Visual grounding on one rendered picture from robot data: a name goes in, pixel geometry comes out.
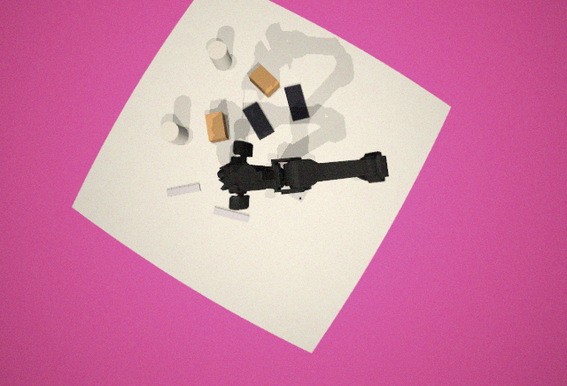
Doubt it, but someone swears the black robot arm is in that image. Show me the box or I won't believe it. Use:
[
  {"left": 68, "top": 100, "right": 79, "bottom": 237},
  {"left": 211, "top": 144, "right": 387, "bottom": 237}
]
[{"left": 223, "top": 151, "right": 389, "bottom": 195}]

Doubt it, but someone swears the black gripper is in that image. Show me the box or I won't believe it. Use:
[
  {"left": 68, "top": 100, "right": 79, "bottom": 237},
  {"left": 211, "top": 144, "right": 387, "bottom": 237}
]
[{"left": 219, "top": 140, "right": 253, "bottom": 211}]

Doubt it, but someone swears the black flat bar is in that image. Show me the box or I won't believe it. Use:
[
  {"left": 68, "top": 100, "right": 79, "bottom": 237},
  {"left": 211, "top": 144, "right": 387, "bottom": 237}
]
[
  {"left": 243, "top": 102, "right": 275, "bottom": 140},
  {"left": 284, "top": 84, "right": 310, "bottom": 121}
]

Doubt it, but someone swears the grey cylinder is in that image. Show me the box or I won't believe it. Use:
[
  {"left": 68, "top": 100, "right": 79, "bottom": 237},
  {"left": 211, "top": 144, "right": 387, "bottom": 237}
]
[
  {"left": 207, "top": 41, "right": 232, "bottom": 71},
  {"left": 159, "top": 121, "right": 189, "bottom": 145}
]

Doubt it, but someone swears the grey flat bar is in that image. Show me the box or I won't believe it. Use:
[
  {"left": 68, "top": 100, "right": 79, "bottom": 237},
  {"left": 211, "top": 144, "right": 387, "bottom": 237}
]
[
  {"left": 214, "top": 207, "right": 249, "bottom": 222},
  {"left": 167, "top": 184, "right": 200, "bottom": 197}
]

